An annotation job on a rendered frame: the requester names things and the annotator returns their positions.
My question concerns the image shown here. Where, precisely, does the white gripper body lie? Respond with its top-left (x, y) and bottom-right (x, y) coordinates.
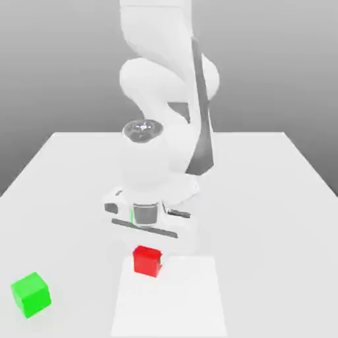
top-left (109, 215), bottom-right (197, 251)

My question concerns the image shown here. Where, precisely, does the small red cube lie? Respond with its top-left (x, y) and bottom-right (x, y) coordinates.
top-left (132, 245), bottom-right (162, 279)

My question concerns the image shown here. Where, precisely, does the small green cube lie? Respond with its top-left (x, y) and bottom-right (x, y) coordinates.
top-left (10, 271), bottom-right (53, 320)

